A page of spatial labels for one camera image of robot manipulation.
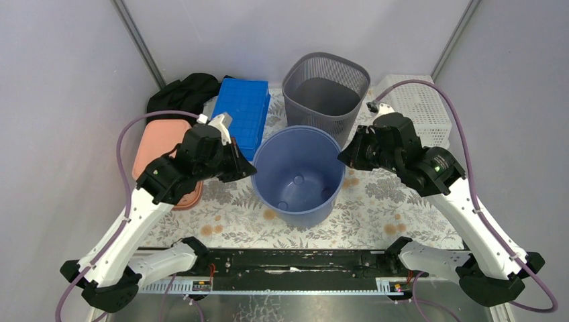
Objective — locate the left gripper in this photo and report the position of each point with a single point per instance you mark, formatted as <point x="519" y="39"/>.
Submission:
<point x="234" y="161"/>

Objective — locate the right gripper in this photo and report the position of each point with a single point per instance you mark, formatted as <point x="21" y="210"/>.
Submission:
<point x="351" y="155"/>

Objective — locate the blue bucket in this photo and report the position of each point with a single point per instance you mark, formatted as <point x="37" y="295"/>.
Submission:
<point x="299" y="175"/>

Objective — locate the blue divided plastic tray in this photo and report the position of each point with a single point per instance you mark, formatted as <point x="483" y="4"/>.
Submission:
<point x="246" y="102"/>

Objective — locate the grey waste bin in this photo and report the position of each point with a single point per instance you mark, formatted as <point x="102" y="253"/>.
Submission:
<point x="325" y="91"/>

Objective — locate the white plastic basket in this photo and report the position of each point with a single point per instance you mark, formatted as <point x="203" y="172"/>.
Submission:
<point x="424" y="106"/>

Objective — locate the pink plastic basket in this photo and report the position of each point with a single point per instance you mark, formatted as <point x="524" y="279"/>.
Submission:
<point x="155" y="146"/>

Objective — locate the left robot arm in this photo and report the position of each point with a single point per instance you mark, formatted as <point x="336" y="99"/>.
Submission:
<point x="108" y="275"/>

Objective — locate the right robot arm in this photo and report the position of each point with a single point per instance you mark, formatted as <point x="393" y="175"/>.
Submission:
<point x="491" y="272"/>

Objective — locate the black cloth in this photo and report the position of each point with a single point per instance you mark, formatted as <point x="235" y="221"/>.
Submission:
<point x="189" y="94"/>

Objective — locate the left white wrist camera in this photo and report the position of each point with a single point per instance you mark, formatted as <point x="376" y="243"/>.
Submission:
<point x="220" y="122"/>

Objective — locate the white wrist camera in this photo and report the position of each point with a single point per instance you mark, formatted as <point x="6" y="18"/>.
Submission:
<point x="220" y="122"/>
<point x="379" y="108"/>

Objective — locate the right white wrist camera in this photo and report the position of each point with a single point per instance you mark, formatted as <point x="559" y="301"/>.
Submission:
<point x="379" y="108"/>

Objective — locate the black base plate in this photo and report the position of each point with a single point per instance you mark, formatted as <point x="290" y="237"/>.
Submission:
<point x="296" y="270"/>

